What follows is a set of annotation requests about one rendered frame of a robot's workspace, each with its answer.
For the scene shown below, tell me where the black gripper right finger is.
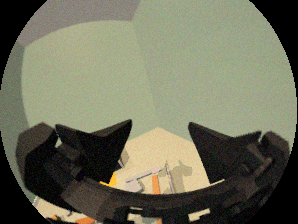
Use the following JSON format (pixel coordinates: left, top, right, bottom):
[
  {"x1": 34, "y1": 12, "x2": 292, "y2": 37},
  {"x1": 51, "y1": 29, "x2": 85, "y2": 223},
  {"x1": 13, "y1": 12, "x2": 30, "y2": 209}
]
[{"x1": 188, "y1": 123, "x2": 262, "y2": 184}]

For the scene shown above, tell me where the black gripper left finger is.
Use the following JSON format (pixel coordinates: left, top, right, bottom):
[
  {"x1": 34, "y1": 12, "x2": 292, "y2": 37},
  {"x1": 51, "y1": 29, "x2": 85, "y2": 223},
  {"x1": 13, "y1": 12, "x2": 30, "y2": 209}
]
[{"x1": 55, "y1": 119, "x2": 133, "y2": 185}]

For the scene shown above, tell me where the beige cabinet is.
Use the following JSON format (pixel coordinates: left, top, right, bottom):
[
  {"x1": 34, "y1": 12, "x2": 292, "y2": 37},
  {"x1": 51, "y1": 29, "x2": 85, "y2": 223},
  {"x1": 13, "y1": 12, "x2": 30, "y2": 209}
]
[{"x1": 100, "y1": 156, "x2": 125, "y2": 186}]

